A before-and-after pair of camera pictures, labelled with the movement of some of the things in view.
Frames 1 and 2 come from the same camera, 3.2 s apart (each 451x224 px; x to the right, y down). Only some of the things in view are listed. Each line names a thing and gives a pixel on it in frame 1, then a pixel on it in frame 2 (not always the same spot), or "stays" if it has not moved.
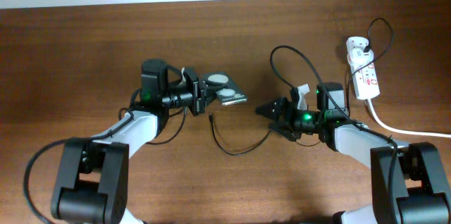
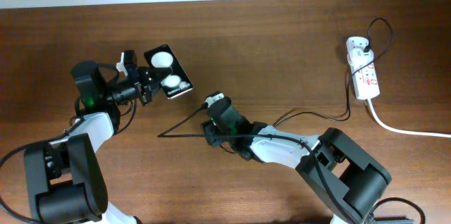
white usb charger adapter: [359, 57] stays
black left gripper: [199, 89] to [146, 86]
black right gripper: [282, 103] to [210, 131]
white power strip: [365, 75] stays
